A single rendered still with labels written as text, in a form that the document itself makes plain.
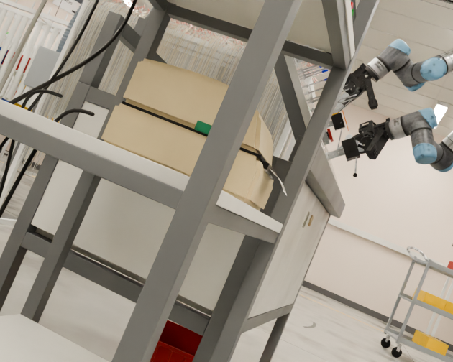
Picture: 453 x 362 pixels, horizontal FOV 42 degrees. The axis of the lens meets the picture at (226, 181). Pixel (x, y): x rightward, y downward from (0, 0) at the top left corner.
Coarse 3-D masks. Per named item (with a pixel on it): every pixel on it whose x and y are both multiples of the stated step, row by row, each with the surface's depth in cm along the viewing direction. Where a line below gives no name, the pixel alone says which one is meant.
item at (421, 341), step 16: (448, 272) 556; (416, 288) 596; (416, 304) 555; (432, 304) 561; (448, 304) 562; (400, 336) 553; (416, 336) 585; (432, 336) 593; (400, 352) 555; (432, 352) 551
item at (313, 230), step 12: (312, 216) 191; (324, 216) 227; (312, 228) 207; (300, 240) 189; (312, 240) 220; (300, 252) 200; (312, 252) 235; (300, 264) 213; (288, 276) 196; (300, 276) 226; (288, 288) 208; (276, 300) 191; (288, 300) 222
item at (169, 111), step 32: (160, 64) 108; (128, 96) 107; (160, 96) 106; (192, 96) 105; (128, 128) 106; (160, 128) 105; (192, 128) 104; (256, 128) 102; (160, 160) 104; (192, 160) 103; (256, 160) 101; (256, 192) 105
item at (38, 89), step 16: (96, 0) 109; (128, 16) 120; (80, 32) 108; (64, 64) 107; (80, 64) 111; (48, 80) 105; (64, 112) 111; (80, 112) 111; (0, 144) 101; (0, 192) 104
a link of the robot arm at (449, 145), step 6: (450, 138) 206; (444, 144) 206; (450, 144) 205; (444, 150) 206; (450, 150) 205; (444, 156) 205; (450, 156) 206; (438, 162) 205; (444, 162) 207; (450, 162) 208; (438, 168) 209; (444, 168) 209; (450, 168) 210
